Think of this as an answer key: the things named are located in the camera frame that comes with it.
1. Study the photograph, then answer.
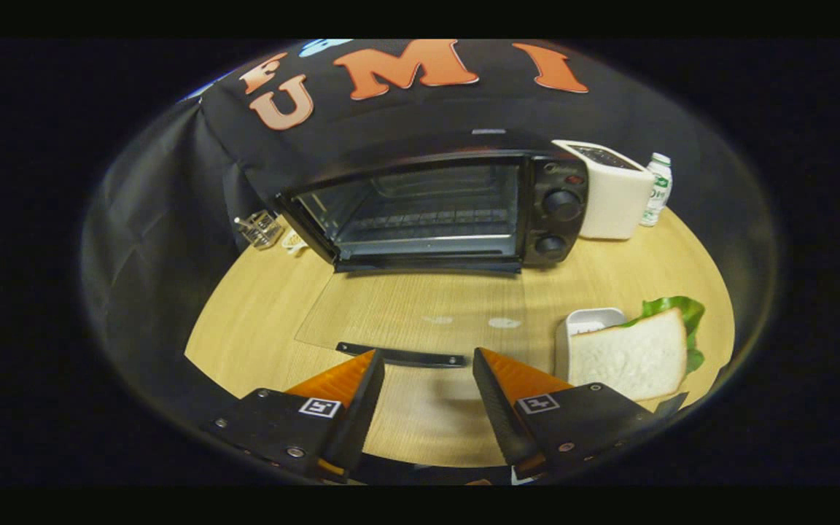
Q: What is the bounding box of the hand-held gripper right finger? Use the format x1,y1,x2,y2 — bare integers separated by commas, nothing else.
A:
472,348,658,480

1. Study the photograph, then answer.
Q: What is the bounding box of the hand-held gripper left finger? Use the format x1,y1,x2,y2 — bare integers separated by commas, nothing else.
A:
207,349,386,483

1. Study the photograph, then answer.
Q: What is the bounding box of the white bread lettuce sandwich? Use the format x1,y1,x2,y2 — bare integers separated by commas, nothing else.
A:
569,295,707,402

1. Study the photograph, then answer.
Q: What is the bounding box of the black toaster oven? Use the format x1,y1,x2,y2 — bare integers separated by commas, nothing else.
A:
274,130,590,369

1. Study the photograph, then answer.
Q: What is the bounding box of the white pop-up toaster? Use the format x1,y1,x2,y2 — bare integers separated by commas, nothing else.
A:
551,139,656,241

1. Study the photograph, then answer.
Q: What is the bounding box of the small white dish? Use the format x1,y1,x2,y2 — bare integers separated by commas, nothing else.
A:
556,307,629,384

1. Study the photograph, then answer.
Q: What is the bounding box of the clear glass cup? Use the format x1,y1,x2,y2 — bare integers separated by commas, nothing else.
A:
234,210,284,251

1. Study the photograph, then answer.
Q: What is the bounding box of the small white green bottle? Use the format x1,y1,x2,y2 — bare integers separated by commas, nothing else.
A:
641,152,674,228

